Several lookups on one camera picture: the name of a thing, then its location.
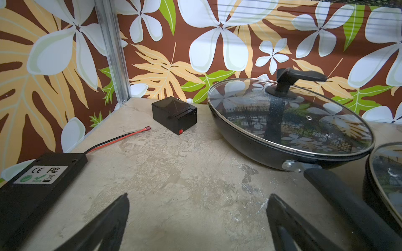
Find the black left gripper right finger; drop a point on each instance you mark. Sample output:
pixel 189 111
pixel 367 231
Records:
pixel 290 231

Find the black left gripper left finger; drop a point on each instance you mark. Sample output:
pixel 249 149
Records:
pixel 104 232

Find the glass lid with steel rim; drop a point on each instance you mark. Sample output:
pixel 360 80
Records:
pixel 385 163

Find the glass lid on back pan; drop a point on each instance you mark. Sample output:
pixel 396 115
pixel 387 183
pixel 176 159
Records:
pixel 292 118

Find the black back frying pan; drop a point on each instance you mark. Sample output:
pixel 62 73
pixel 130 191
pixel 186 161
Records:
pixel 376 233

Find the black frying pan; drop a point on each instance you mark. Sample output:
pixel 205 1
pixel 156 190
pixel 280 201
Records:
pixel 371 196
pixel 376 233

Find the black front frying pan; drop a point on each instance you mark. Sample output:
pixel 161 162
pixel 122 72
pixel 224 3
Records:
pixel 371 196

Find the black power adapter brick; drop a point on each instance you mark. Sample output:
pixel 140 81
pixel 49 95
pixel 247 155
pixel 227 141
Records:
pixel 28 196

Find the small black battery box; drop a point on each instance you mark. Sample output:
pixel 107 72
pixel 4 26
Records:
pixel 174 114

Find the aluminium frame post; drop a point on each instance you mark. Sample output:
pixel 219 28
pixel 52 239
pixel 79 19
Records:
pixel 107 18

